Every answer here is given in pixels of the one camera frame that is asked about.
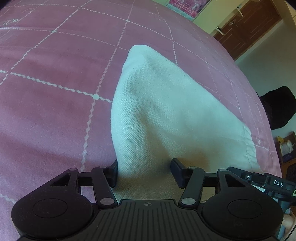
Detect pink checked bed sheet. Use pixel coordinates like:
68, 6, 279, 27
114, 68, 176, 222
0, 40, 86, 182
1, 1, 281, 240

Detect lower left pink poster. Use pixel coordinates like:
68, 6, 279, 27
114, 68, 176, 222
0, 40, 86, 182
166, 0, 211, 21

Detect person right hand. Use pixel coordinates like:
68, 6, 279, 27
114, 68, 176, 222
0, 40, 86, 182
282, 212, 296, 241

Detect cream glossy wardrobe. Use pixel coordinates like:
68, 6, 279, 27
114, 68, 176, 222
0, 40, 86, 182
154, 1, 244, 34

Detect brown wooden shelf unit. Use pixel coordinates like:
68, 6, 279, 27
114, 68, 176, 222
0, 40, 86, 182
275, 132, 295, 182

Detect brown wooden door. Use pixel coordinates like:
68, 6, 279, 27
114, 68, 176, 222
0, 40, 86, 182
214, 0, 281, 60

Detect white cotton pants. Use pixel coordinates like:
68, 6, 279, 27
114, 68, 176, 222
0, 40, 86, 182
111, 45, 261, 200

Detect black hanging jacket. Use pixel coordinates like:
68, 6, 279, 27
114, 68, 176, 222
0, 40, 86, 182
259, 86, 296, 130

